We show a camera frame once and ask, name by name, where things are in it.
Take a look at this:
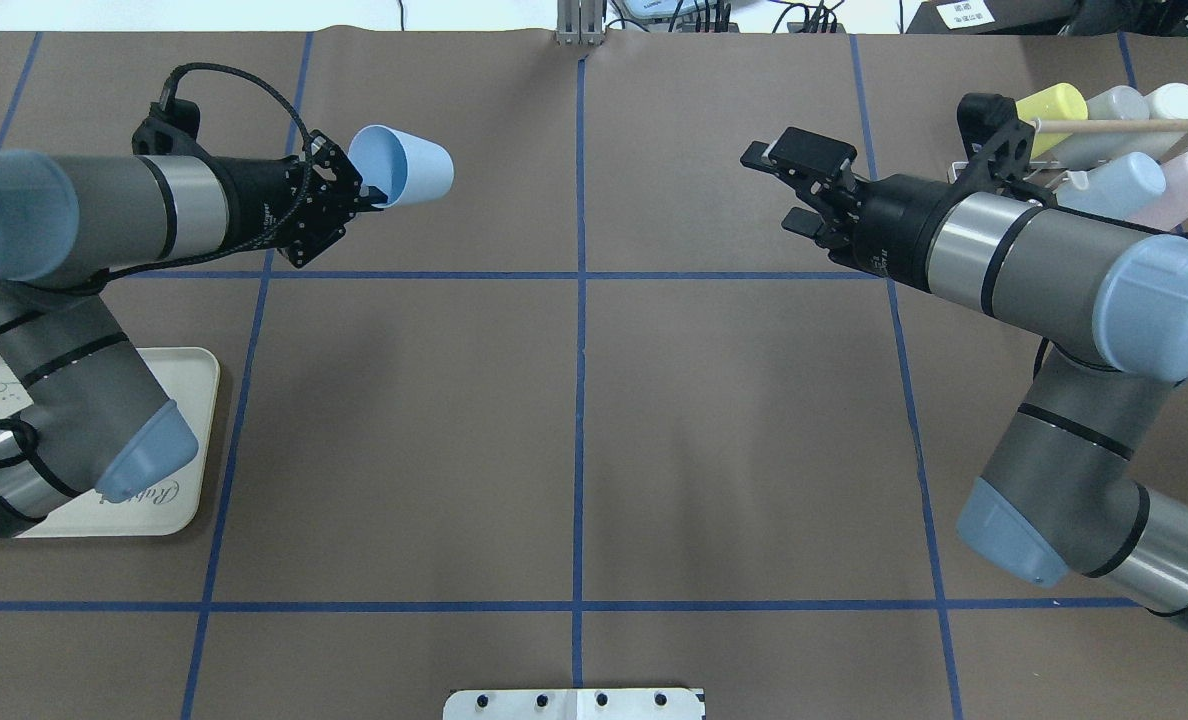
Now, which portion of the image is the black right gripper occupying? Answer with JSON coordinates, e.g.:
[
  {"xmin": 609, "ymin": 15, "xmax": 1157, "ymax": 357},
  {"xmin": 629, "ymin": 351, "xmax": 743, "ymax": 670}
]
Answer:
[{"xmin": 740, "ymin": 127, "xmax": 952, "ymax": 291}]

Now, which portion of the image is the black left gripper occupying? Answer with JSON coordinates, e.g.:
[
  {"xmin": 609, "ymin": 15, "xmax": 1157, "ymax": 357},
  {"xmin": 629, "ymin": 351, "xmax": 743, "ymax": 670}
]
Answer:
[{"xmin": 216, "ymin": 130, "xmax": 388, "ymax": 269}]

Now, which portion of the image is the blue cup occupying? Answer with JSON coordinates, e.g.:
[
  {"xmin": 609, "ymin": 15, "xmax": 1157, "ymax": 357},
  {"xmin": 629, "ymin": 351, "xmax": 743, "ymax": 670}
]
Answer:
[
  {"xmin": 347, "ymin": 124, "xmax": 454, "ymax": 209},
  {"xmin": 1055, "ymin": 152, "xmax": 1167, "ymax": 220}
]

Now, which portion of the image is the yellow cup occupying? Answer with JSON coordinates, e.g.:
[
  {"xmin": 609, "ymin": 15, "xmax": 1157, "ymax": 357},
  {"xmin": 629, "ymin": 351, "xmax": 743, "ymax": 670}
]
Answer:
[{"xmin": 1015, "ymin": 82, "xmax": 1089, "ymax": 158}]

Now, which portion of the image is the grey cup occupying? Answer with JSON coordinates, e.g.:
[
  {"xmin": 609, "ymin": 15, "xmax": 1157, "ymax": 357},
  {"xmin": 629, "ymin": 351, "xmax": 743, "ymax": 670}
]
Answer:
[{"xmin": 1048, "ymin": 86, "xmax": 1151, "ymax": 170}]

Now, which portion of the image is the pink cup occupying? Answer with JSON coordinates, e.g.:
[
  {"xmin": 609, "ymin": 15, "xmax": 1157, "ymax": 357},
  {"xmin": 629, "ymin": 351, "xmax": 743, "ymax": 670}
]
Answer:
[{"xmin": 1126, "ymin": 151, "xmax": 1188, "ymax": 232}]

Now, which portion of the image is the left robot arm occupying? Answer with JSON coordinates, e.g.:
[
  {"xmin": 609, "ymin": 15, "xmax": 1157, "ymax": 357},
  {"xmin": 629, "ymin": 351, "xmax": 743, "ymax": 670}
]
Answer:
[{"xmin": 0, "ymin": 122, "xmax": 396, "ymax": 543}]

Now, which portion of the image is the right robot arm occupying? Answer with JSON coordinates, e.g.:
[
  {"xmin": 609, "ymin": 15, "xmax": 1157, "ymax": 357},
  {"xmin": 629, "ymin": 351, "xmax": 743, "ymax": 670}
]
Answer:
[{"xmin": 740, "ymin": 120, "xmax": 1188, "ymax": 632}]

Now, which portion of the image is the cream plastic tray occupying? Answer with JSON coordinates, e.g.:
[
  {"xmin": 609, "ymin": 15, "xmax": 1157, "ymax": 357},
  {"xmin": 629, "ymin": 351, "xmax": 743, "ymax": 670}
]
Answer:
[{"xmin": 0, "ymin": 347, "xmax": 220, "ymax": 538}]

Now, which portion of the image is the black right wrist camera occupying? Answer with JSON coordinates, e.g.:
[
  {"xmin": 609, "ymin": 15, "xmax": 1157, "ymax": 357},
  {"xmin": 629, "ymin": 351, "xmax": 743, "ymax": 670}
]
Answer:
[{"xmin": 950, "ymin": 94, "xmax": 1057, "ymax": 208}]

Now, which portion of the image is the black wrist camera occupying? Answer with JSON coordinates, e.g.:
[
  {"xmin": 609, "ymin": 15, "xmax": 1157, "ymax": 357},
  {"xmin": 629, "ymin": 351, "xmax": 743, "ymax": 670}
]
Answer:
[
  {"xmin": 950, "ymin": 94, "xmax": 1057, "ymax": 208},
  {"xmin": 131, "ymin": 99, "xmax": 207, "ymax": 158}
]

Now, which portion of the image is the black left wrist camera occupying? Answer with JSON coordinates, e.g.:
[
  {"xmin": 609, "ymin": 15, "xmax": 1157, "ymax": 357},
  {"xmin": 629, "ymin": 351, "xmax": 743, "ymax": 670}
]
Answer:
[{"xmin": 131, "ymin": 99, "xmax": 207, "ymax": 158}]

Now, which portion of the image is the aluminium frame post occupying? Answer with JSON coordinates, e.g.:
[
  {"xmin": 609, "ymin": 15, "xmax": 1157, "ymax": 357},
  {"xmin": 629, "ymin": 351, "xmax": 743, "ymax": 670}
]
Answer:
[{"xmin": 554, "ymin": 0, "xmax": 609, "ymax": 46}]

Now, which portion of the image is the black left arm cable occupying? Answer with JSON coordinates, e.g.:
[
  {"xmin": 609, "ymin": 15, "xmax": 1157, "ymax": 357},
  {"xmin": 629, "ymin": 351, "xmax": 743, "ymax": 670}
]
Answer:
[{"xmin": 0, "ymin": 62, "xmax": 320, "ymax": 470}]

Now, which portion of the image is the white wire cup rack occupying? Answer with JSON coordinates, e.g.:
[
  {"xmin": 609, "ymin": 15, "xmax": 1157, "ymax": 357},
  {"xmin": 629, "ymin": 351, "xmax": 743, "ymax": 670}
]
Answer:
[{"xmin": 949, "ymin": 119, "xmax": 1188, "ymax": 183}]

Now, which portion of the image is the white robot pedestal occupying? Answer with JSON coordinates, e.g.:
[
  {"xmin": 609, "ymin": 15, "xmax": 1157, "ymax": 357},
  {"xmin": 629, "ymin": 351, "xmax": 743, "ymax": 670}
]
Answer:
[{"xmin": 442, "ymin": 687, "xmax": 707, "ymax": 719}]

